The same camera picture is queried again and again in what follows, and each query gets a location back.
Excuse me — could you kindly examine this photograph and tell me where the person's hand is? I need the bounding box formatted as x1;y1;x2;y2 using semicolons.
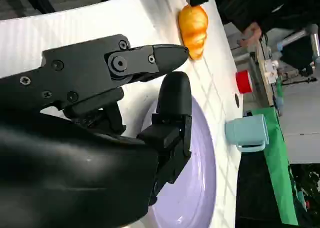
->
237;21;263;48

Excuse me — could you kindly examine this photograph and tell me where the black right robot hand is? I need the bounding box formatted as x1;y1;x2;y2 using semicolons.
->
0;34;193;228

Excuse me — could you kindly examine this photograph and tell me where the orange and white bread roll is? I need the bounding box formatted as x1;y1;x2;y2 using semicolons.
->
177;4;209;61

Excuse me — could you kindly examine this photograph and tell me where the person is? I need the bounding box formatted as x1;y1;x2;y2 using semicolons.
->
214;0;320;48

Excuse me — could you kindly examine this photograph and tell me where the small white device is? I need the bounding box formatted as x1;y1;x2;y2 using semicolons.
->
264;60;280;84

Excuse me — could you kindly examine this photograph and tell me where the red cylinder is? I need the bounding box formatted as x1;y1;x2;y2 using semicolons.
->
235;70;254;94

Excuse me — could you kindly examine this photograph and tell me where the wooden workbench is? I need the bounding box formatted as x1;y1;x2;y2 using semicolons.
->
249;35;283;106

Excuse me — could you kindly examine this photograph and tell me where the pale green mug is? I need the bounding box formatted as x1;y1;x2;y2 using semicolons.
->
224;113;270;153

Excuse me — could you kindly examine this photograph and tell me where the green cloth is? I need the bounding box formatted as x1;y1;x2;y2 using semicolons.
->
251;107;300;226

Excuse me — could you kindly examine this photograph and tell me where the lilac plate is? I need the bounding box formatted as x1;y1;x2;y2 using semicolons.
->
142;95;217;228

